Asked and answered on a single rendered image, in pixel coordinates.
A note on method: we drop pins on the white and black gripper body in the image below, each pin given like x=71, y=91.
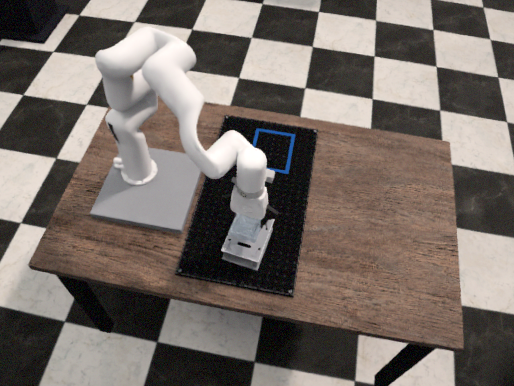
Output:
x=254, y=208

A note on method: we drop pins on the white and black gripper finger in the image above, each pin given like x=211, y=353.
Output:
x=227, y=199
x=270, y=214

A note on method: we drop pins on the blue tape outline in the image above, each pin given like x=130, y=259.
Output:
x=290, y=149

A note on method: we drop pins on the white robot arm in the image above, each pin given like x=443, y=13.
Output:
x=163, y=74

